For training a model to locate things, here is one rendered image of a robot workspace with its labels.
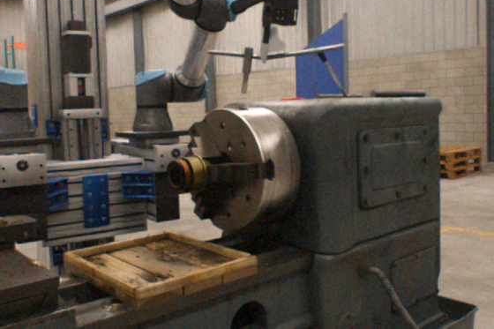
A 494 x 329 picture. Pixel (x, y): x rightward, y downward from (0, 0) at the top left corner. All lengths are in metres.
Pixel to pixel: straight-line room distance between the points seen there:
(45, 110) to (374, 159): 1.18
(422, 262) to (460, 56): 10.53
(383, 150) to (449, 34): 10.90
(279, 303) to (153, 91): 0.95
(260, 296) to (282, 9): 0.68
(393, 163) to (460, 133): 10.58
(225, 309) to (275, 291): 0.15
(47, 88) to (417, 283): 1.41
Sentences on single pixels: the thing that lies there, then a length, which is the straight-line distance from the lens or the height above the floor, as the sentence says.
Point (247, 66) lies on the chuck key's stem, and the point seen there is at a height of 1.34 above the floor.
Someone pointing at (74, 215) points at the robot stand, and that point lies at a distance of 1.81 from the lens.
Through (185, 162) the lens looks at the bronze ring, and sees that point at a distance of 1.21.
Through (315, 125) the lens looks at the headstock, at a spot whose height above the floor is 1.19.
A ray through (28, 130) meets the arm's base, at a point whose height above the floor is 1.19.
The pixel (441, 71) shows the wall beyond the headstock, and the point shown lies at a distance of 12.24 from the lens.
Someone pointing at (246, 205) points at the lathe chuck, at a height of 1.00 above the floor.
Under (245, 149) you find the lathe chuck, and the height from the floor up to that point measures 1.14.
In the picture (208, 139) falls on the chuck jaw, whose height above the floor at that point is 1.16.
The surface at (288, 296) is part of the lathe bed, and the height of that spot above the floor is 0.77.
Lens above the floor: 1.23
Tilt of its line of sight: 3 degrees down
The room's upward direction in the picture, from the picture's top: 2 degrees counter-clockwise
